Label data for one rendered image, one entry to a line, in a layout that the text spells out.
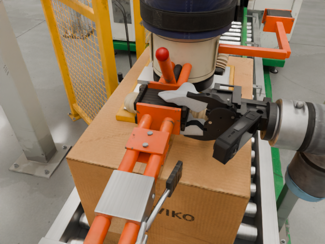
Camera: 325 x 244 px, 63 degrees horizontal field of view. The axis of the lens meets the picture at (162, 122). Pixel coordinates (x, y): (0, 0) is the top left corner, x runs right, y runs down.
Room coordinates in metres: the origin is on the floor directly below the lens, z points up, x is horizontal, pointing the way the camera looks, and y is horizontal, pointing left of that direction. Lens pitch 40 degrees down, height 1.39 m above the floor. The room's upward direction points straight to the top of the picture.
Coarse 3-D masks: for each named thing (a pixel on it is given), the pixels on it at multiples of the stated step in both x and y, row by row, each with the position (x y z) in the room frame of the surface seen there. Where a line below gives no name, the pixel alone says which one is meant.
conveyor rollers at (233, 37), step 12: (240, 24) 2.36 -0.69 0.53; (228, 36) 2.05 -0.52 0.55; (240, 36) 2.10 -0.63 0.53; (252, 96) 1.22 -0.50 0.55; (252, 144) 0.86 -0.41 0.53; (252, 156) 0.78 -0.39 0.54; (252, 168) 0.70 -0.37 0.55; (252, 192) 0.60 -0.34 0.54; (252, 204) 0.54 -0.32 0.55; (84, 216) 0.49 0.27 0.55; (252, 216) 0.51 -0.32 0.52; (240, 228) 0.45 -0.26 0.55; (252, 228) 0.45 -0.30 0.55; (72, 240) 0.41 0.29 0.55; (252, 240) 0.42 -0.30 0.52
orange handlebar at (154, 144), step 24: (240, 48) 0.66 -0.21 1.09; (264, 48) 0.66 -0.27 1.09; (288, 48) 0.66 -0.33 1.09; (144, 120) 0.36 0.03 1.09; (168, 120) 0.36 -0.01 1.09; (144, 144) 0.30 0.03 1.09; (168, 144) 0.32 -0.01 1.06; (120, 168) 0.25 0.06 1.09; (96, 216) 0.18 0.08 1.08; (96, 240) 0.15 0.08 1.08; (120, 240) 0.15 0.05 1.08
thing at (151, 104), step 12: (144, 84) 0.46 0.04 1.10; (156, 84) 0.46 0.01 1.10; (168, 84) 0.45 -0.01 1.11; (144, 96) 0.43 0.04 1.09; (156, 96) 0.43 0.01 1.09; (144, 108) 0.38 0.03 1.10; (156, 108) 0.38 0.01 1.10; (168, 108) 0.37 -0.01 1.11; (180, 108) 0.37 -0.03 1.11; (156, 120) 0.38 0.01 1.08; (180, 120) 0.37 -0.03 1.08
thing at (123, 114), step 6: (144, 66) 0.78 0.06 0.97; (150, 66) 0.77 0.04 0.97; (138, 84) 0.66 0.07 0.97; (132, 90) 0.64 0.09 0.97; (138, 90) 0.63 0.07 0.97; (120, 108) 0.56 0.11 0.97; (120, 114) 0.53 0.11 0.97; (126, 114) 0.53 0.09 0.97; (132, 114) 0.53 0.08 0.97; (120, 120) 0.53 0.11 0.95; (126, 120) 0.52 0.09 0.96; (132, 120) 0.52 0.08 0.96
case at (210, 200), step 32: (96, 128) 0.50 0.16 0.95; (128, 128) 0.50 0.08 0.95; (96, 160) 0.39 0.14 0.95; (192, 160) 0.39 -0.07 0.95; (96, 192) 0.39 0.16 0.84; (160, 192) 0.34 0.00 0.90; (192, 192) 0.33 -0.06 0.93; (224, 192) 0.31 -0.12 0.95; (160, 224) 0.34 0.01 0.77; (192, 224) 0.32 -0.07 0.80; (224, 224) 0.31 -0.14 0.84
